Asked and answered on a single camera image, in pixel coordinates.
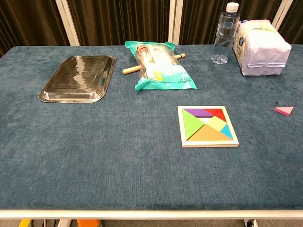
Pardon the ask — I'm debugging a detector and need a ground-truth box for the orange object under table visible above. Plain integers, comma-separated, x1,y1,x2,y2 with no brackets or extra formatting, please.
77,219,101,227

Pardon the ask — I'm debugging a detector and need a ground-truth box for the white paper bag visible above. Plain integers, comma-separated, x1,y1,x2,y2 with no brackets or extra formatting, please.
232,19,292,77

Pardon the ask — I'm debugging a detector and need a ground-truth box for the stainless steel tray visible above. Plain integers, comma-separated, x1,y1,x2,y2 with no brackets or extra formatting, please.
38,55,117,104

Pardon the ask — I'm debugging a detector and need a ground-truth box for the dark brown curtain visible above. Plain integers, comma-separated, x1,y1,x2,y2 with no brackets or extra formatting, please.
0,0,71,57
178,0,284,45
67,0,171,46
278,0,303,44

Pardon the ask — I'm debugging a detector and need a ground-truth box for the white partition post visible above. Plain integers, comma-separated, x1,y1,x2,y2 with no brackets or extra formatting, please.
167,0,183,45
55,0,80,47
272,0,294,29

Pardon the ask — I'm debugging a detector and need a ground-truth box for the teal snack bag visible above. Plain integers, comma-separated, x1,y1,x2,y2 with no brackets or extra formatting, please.
125,41,197,91

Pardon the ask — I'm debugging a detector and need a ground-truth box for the white table frame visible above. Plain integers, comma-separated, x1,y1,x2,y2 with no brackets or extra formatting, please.
0,209,303,227

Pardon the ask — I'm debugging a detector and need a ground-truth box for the red triangle tangram piece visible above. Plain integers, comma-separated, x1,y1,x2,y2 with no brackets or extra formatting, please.
205,108,225,121

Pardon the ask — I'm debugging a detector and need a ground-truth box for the pink triangle puzzle piece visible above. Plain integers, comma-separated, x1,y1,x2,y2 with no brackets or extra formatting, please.
274,106,294,117

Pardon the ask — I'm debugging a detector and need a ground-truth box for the green triangle tangram piece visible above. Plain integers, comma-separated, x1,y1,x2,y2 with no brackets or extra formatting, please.
183,109,205,140

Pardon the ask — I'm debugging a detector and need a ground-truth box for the tan triangle tangram piece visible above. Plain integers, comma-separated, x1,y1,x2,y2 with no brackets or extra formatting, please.
188,124,232,141

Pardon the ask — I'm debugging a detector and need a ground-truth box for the wooden tangram frame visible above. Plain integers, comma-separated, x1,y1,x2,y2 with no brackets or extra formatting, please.
178,105,239,148

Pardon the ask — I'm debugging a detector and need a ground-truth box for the blue table cloth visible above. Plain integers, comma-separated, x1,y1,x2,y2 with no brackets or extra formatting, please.
0,44,303,211

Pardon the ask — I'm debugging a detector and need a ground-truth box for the clear water bottle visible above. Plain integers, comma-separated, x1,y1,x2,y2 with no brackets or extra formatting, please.
211,2,241,65

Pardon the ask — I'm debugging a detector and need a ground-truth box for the purple parallelogram tangram piece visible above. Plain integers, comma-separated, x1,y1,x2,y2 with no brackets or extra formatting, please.
184,108,215,118

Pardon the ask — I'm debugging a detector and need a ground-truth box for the yellow tangram piece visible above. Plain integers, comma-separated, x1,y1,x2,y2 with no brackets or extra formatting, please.
208,116,228,131

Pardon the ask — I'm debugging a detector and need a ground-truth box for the wooden rolling pin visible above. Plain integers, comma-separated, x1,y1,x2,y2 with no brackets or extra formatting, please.
122,53,187,75

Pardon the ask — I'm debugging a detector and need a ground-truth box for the cyan triangle tangram piece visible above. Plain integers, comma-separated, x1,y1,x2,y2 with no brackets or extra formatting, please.
220,124,232,140

